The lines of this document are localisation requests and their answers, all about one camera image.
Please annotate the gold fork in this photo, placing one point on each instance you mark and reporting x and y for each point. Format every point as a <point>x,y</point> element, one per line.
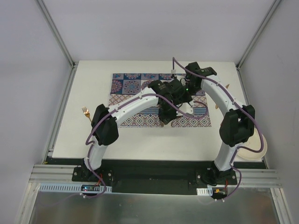
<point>86,113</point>

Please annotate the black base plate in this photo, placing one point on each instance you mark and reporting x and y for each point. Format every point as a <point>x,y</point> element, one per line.
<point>156,177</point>

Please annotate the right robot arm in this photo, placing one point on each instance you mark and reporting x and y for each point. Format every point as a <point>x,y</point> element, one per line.
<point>236,127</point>

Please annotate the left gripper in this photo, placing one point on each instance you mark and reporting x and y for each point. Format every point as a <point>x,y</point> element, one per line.
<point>167,114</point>

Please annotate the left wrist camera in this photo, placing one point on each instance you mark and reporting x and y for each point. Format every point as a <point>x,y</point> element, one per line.
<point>186,108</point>

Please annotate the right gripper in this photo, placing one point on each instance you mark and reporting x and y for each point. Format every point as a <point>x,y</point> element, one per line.
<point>193,82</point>

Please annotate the right aluminium frame post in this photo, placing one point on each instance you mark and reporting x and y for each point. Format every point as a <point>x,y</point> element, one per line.
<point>262,26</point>

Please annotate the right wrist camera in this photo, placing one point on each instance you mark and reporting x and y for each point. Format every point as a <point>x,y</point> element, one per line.
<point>179,76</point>

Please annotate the cream plate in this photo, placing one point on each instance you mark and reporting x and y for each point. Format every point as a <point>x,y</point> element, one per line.
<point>255,144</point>

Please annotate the patterned cloth placemat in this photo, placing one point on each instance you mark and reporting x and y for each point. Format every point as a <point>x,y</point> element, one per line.
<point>125,85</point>

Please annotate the aluminium frame post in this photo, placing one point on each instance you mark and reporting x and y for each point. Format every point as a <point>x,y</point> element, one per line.
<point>54,30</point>
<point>262,26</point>

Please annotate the left aluminium frame post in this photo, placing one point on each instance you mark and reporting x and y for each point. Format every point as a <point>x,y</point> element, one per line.
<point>54,30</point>

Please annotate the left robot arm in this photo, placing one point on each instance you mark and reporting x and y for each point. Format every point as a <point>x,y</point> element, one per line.
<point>116,123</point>

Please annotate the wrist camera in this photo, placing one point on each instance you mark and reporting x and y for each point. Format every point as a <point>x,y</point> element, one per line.
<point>179,76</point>
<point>186,108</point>

